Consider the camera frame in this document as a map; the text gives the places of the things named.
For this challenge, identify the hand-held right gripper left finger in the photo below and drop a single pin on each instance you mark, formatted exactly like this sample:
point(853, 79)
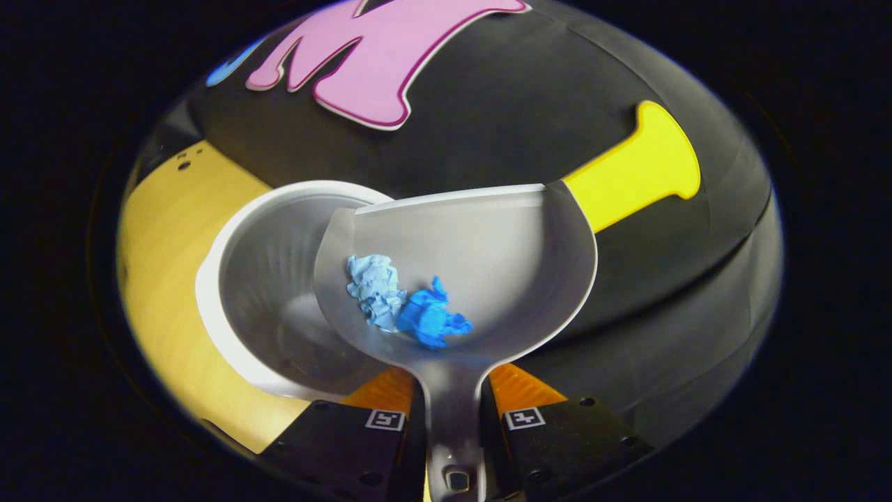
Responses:
point(348, 446)

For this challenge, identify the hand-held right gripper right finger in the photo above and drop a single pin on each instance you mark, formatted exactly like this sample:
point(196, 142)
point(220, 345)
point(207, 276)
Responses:
point(564, 446)

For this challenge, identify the dark blue paper scrap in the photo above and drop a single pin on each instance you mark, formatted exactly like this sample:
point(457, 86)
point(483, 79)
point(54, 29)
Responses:
point(432, 317)

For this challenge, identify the large light blue paper scrap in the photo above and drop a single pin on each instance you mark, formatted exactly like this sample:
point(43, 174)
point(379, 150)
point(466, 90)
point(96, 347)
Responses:
point(376, 286)

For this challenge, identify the grey ribbed garbage bin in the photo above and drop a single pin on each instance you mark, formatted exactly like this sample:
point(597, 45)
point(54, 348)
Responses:
point(272, 279)

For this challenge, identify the grey plastic dustpan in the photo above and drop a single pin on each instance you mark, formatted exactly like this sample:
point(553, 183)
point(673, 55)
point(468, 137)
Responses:
point(502, 265)

